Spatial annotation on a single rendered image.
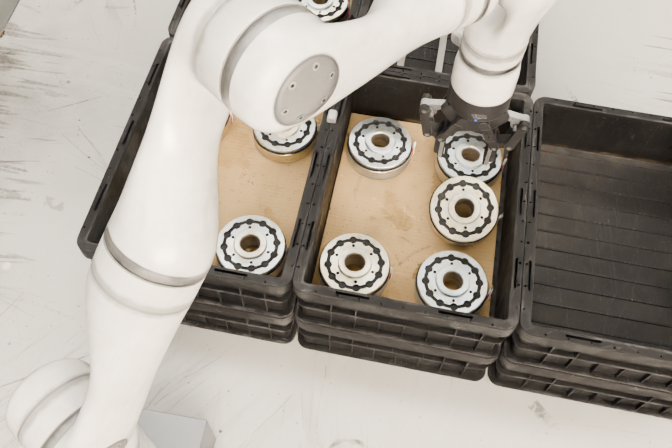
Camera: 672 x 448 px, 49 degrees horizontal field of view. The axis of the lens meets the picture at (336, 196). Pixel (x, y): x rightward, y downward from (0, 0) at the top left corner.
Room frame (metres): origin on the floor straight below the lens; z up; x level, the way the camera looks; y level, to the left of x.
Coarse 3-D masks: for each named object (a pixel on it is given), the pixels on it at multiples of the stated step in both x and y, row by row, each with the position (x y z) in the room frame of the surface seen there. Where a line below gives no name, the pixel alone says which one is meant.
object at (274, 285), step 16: (160, 48) 0.81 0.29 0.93; (160, 64) 0.77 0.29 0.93; (144, 96) 0.71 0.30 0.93; (128, 128) 0.65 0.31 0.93; (320, 128) 0.66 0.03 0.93; (128, 144) 0.62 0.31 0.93; (320, 144) 0.63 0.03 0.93; (112, 160) 0.59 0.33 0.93; (320, 160) 0.60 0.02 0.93; (112, 176) 0.56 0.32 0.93; (304, 192) 0.55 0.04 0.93; (96, 208) 0.51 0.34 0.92; (304, 208) 0.52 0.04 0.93; (304, 224) 0.50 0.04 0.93; (80, 240) 0.46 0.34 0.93; (288, 256) 0.45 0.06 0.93; (208, 272) 0.42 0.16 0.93; (224, 272) 0.42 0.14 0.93; (240, 272) 0.42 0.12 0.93; (288, 272) 0.42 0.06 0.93; (256, 288) 0.40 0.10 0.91; (272, 288) 0.40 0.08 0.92; (288, 288) 0.41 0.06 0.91
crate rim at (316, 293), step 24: (384, 72) 0.78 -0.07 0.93; (528, 96) 0.74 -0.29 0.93; (336, 120) 0.68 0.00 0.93; (528, 144) 0.65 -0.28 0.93; (528, 168) 0.60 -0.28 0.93; (312, 216) 0.51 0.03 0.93; (312, 240) 0.47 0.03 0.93; (312, 288) 0.40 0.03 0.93; (336, 288) 0.40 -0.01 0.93; (384, 312) 0.38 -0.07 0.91; (408, 312) 0.37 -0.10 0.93; (432, 312) 0.37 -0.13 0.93; (456, 312) 0.37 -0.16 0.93; (504, 336) 0.35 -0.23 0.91
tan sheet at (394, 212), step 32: (352, 128) 0.74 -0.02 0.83; (416, 128) 0.74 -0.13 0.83; (416, 160) 0.68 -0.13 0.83; (352, 192) 0.61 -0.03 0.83; (384, 192) 0.62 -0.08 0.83; (416, 192) 0.62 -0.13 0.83; (352, 224) 0.55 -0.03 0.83; (384, 224) 0.56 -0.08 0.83; (416, 224) 0.56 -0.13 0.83; (416, 256) 0.50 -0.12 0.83; (480, 256) 0.51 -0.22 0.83; (448, 288) 0.45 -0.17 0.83
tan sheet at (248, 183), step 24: (240, 120) 0.75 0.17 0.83; (240, 144) 0.70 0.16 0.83; (240, 168) 0.65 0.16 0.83; (264, 168) 0.65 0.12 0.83; (288, 168) 0.65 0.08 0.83; (240, 192) 0.60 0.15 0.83; (264, 192) 0.61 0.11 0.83; (288, 192) 0.61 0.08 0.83; (240, 216) 0.56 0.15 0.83; (264, 216) 0.56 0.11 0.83; (288, 216) 0.56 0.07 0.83; (288, 240) 0.52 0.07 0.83; (216, 264) 0.48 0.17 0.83
